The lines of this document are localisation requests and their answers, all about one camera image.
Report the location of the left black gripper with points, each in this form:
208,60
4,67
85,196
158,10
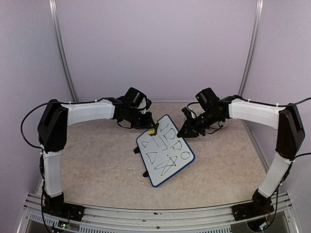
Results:
147,123

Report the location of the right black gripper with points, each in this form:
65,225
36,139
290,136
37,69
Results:
189,125

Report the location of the yellow whiteboard eraser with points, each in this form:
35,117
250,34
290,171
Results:
153,130

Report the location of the blue-framed whiteboard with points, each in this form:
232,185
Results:
164,154

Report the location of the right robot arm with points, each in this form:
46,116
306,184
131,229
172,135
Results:
283,118

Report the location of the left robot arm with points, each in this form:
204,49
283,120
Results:
52,132

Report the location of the blue striped plate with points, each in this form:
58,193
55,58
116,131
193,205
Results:
223,124

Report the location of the back aluminium table rail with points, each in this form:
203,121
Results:
183,102

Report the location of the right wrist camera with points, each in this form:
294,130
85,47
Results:
205,98

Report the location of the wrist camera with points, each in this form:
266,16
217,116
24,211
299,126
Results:
205,98
136,99

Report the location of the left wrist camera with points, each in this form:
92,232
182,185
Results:
136,99

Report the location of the right side table rail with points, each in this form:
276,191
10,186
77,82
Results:
265,162

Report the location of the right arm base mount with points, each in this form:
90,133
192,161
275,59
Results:
248,210

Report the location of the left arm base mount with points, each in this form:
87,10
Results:
66,211

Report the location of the right aluminium frame post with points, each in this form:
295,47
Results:
252,46

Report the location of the aluminium frame post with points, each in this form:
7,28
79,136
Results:
61,49
252,46

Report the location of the left aluminium frame post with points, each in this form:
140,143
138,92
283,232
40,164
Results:
61,49

